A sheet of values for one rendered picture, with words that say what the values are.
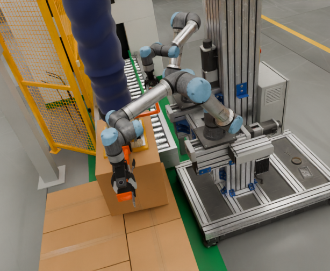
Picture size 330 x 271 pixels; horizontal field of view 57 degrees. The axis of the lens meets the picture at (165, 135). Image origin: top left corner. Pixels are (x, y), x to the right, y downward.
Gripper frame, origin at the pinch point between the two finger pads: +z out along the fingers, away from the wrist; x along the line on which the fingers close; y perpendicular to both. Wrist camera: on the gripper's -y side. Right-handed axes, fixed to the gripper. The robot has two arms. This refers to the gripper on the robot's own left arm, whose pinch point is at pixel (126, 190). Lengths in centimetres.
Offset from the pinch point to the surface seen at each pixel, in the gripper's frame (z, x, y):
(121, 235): 66, 16, 24
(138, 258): 66, 7, 4
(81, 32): -64, 5, 51
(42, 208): 121, 108, 118
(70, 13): -73, 8, 52
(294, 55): 115, -269, 321
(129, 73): 63, -6, 267
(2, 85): -3, 100, 152
